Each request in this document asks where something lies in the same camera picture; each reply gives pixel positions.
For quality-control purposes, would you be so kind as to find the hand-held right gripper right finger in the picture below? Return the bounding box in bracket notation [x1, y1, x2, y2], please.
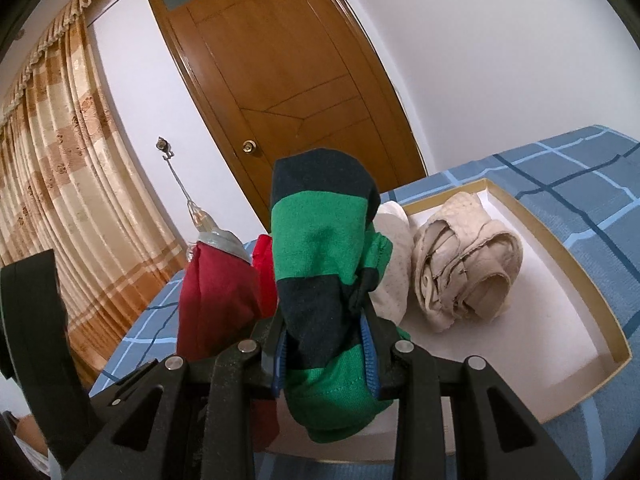
[359, 310, 581, 480]

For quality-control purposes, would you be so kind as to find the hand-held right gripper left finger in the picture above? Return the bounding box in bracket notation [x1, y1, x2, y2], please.
[75, 316, 289, 480]

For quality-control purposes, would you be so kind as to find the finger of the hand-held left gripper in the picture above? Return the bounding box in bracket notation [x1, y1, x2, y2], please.
[89, 360, 164, 435]

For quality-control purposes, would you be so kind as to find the dark red underwear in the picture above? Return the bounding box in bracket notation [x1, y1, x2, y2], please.
[176, 230, 265, 362]

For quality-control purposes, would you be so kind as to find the pale pink underwear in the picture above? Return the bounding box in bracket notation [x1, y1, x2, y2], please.
[370, 200, 416, 326]

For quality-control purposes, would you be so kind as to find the green navy striped underwear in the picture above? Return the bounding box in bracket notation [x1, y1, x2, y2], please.
[270, 147, 412, 443]

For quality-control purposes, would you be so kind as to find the cream underwear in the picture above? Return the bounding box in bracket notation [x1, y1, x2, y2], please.
[411, 192, 524, 335]

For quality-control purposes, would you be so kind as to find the wooden framed white tray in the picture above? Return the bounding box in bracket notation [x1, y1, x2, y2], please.
[250, 177, 632, 463]

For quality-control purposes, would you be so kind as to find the person's left forearm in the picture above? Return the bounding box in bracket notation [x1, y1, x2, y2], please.
[14, 416, 51, 461]

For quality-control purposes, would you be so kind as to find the beige patterned curtain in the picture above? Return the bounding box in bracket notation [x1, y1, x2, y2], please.
[0, 0, 186, 386]

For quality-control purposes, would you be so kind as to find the beige curtain tassel tieback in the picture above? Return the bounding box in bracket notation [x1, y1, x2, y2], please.
[167, 157, 221, 241]

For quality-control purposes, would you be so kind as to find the blue plaid tablecloth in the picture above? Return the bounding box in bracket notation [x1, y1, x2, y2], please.
[89, 125, 640, 480]

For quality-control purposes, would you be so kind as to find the brown wooden door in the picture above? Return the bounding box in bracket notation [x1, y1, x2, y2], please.
[144, 0, 428, 231]

